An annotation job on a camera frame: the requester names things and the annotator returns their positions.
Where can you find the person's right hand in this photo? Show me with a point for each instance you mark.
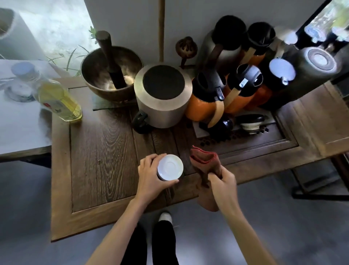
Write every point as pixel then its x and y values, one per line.
pixel 225 191

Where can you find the person's left hand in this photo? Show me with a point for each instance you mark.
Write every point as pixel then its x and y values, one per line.
pixel 148 183

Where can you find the reddish brown cloth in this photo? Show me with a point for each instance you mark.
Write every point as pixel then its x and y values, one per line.
pixel 204 161

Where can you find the person's left forearm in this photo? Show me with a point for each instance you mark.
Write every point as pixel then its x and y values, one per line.
pixel 117 234

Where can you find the person's right forearm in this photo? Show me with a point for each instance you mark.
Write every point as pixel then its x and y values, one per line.
pixel 245 237

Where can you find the white right shoe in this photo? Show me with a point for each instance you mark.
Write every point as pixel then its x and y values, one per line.
pixel 165 217

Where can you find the dark wooden side table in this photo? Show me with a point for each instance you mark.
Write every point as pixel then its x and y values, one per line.
pixel 109 150

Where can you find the black trousers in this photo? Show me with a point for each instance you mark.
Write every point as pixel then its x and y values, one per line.
pixel 163 245

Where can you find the small black teapot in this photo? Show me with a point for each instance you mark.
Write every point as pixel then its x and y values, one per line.
pixel 223 125

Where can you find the silver canister with black lid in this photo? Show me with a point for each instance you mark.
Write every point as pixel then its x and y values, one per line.
pixel 161 117

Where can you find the white bowl with black lid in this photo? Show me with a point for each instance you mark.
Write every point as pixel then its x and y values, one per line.
pixel 252 125

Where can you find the orange jug with black lid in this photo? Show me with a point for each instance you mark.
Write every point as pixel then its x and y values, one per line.
pixel 261 95
pixel 260 32
pixel 199 109

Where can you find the dark green square mat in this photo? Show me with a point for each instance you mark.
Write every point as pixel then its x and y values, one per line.
pixel 98 105

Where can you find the bottle of yellow liquid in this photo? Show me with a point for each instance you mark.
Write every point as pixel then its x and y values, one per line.
pixel 60 101

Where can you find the low dark wooden bench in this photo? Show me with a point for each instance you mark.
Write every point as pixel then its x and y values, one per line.
pixel 27 155

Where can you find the brass singing bowl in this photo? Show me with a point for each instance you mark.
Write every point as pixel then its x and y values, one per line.
pixel 92 71

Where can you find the dark wooden mallet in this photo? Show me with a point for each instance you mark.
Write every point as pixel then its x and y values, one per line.
pixel 111 62

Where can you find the black jug with white lid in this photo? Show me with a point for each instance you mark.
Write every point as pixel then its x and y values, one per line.
pixel 282 71

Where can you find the grey ink-painted cloth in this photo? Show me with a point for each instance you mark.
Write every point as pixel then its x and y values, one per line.
pixel 21 131

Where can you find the dried lotus pod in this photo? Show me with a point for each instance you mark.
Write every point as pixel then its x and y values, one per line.
pixel 186 46

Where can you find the long-bladed grass plant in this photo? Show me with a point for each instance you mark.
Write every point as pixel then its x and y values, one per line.
pixel 69 61

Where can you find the long bamboo pole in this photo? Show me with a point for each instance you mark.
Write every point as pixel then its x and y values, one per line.
pixel 161 30

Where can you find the small green shrub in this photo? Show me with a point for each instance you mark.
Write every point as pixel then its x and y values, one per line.
pixel 93 32

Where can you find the silver jug with white top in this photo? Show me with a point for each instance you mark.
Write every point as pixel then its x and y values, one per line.
pixel 289 36

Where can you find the dark jug with pale lid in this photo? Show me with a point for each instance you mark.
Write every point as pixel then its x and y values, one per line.
pixel 316 30

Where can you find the grey concrete planter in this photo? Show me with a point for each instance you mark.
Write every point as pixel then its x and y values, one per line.
pixel 24 41

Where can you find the dark table base frame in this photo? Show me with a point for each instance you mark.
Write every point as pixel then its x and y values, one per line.
pixel 313 195

